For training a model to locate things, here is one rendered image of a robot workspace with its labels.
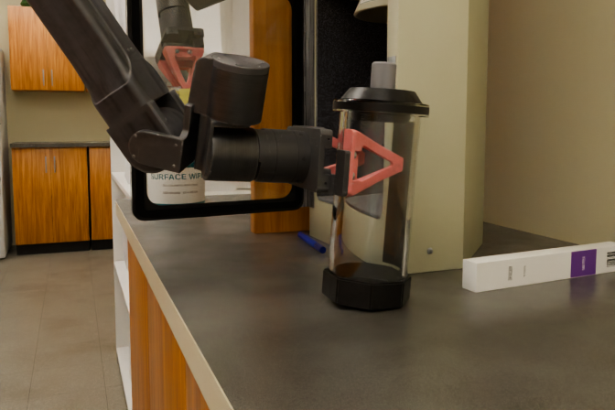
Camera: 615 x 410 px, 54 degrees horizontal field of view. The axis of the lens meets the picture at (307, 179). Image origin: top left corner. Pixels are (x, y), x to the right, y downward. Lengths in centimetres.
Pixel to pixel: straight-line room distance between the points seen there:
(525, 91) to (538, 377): 81
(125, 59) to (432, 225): 46
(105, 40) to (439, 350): 43
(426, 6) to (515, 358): 47
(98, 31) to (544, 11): 87
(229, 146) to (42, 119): 570
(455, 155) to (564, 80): 39
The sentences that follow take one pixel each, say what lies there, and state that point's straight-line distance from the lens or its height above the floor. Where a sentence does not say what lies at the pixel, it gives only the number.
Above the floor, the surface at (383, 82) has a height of 119.
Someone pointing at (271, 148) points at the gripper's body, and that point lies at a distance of 62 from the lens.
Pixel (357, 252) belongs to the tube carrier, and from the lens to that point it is 67.
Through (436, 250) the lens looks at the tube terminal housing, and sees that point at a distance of 87.
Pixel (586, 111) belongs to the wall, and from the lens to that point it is 117.
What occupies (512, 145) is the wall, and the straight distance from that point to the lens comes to 130.
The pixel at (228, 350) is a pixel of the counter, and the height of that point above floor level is 94.
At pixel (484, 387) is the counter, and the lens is 52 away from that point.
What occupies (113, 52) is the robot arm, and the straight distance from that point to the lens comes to 63.
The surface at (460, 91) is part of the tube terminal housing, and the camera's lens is 87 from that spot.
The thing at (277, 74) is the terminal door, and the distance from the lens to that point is 107.
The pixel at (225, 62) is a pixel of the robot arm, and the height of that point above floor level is 120.
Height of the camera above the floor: 115
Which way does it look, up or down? 5 degrees down
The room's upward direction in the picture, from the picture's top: straight up
